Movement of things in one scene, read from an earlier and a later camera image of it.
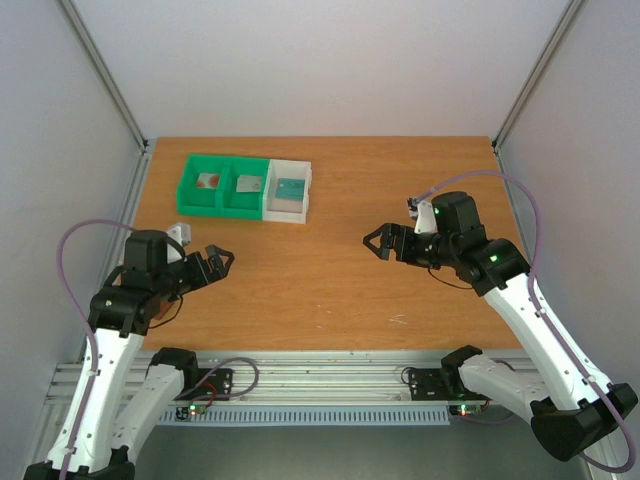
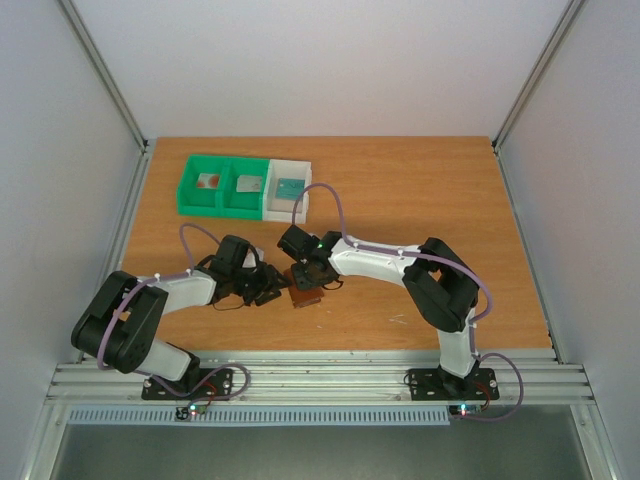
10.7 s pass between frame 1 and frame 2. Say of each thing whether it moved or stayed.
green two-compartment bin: stayed
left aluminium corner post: stayed
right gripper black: moved
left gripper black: moved
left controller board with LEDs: stayed
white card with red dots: stayed
